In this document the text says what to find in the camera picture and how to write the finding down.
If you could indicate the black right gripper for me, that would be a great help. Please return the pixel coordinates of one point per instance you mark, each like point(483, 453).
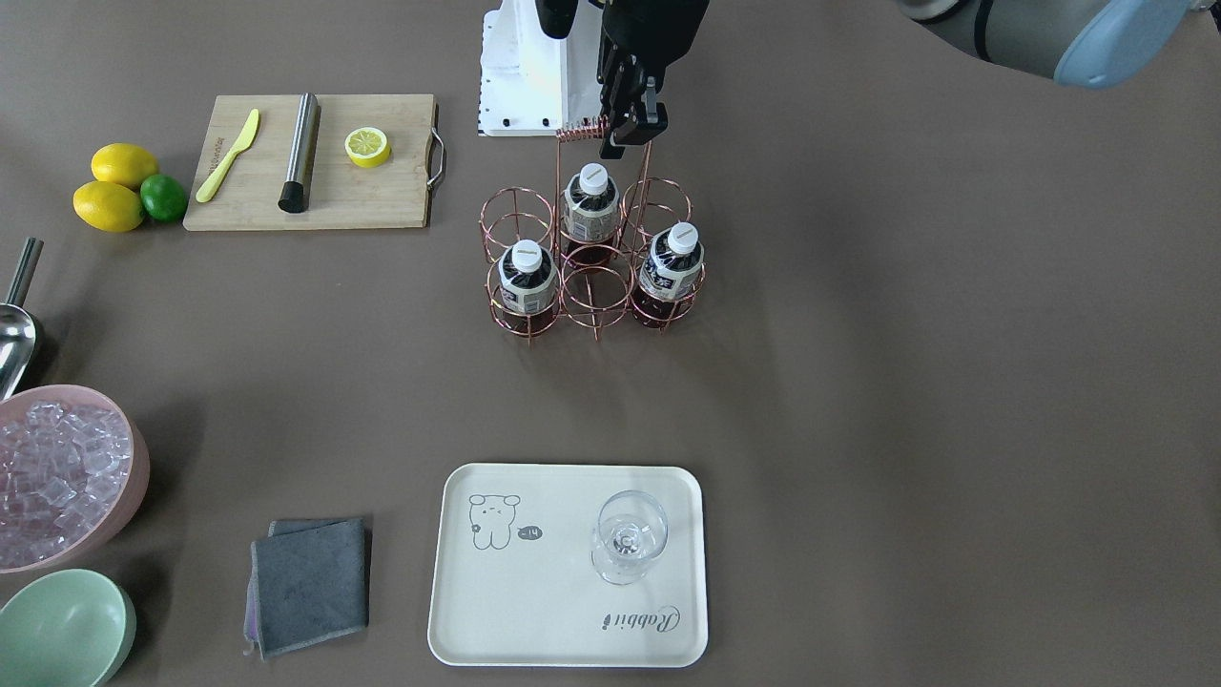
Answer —
point(656, 29)

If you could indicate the copper wire bottle basket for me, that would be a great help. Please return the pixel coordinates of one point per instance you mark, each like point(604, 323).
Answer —
point(594, 281)

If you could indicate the tea bottle carried to tray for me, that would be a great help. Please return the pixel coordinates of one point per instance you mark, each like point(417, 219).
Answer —
point(667, 275)

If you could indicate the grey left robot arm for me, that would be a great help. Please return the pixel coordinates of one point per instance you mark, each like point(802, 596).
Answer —
point(1086, 44)

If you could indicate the tea bottle in basket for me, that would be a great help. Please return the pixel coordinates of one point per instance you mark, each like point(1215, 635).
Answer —
point(590, 204)

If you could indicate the tea bottle white cap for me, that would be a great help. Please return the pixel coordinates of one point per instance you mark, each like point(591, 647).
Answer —
point(527, 287)

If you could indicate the lemon half slice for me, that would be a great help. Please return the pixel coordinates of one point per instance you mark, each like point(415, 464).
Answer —
point(367, 147)

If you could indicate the steel muddler black tip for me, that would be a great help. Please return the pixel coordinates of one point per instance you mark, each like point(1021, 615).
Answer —
point(295, 191)

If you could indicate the bamboo cutting board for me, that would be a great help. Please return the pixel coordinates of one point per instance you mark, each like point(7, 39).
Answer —
point(396, 195)

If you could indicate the clear wine glass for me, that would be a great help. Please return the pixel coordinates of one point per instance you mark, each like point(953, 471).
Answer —
point(630, 533)

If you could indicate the yellow plastic knife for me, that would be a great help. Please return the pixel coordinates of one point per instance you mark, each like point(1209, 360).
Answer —
point(244, 141)

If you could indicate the green lime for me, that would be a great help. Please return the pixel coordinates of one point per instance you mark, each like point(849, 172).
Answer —
point(163, 198)

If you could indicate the cream rabbit tray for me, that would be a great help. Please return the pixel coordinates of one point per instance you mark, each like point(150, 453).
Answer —
point(515, 582)

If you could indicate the upper whole lemon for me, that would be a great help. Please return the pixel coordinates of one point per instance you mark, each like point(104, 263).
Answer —
point(123, 163)

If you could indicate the whole lemon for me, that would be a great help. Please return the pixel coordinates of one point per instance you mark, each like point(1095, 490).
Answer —
point(123, 163)
point(108, 206)

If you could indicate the lower whole lemon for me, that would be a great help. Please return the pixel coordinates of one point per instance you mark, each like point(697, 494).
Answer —
point(108, 206)

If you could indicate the grey folded cloth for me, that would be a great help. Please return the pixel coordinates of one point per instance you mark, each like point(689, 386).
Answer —
point(308, 584)

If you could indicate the steel ice scoop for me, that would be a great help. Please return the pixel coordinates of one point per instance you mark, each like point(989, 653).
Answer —
point(19, 330)

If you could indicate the pink bowl of ice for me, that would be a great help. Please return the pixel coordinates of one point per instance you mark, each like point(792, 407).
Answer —
point(75, 470)

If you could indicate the green bowl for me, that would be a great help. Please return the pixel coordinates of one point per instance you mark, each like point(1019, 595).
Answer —
point(69, 628)

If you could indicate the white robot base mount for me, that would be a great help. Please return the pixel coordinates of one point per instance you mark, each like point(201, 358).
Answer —
point(535, 85)

